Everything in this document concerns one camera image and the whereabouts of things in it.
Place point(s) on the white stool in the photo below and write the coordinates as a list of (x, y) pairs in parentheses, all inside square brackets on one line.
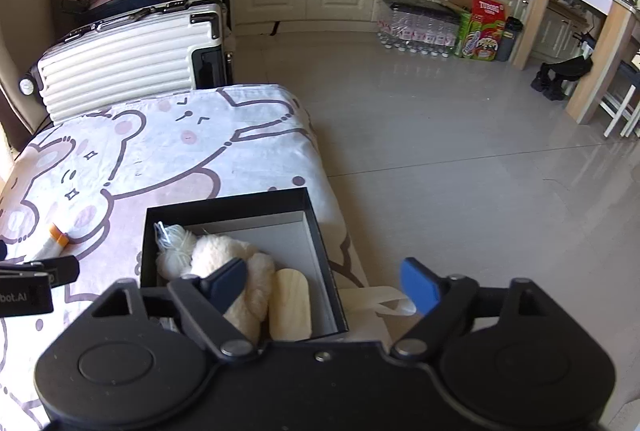
[(621, 101)]

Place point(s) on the black object on floor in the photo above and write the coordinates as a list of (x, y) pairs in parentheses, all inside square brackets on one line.
[(550, 77)]

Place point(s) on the red green carton box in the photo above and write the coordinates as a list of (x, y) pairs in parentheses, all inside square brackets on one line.
[(481, 31)]

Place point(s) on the white ribbed suitcase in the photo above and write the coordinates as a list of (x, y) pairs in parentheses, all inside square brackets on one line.
[(167, 48)]

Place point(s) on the black open box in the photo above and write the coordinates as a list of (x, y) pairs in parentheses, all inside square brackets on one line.
[(281, 224)]

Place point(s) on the white yarn ball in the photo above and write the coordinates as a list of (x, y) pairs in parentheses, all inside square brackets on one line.
[(175, 247)]

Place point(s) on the pack of water bottles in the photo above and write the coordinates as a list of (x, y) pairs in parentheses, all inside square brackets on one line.
[(418, 27)]

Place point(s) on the plastic roll with orange cap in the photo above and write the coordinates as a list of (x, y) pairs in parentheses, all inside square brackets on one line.
[(47, 245)]

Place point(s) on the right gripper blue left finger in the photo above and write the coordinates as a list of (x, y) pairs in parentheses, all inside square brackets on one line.
[(201, 304)]

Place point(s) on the cream fluffy plush toy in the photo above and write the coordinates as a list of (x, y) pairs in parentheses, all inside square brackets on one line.
[(250, 310)]

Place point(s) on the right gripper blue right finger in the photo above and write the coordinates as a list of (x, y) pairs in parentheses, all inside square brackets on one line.
[(447, 309)]

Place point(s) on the bear print bed sheet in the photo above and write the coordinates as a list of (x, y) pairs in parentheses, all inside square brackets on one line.
[(94, 177)]

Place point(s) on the black trash bin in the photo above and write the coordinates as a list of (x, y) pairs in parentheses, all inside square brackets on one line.
[(511, 31)]

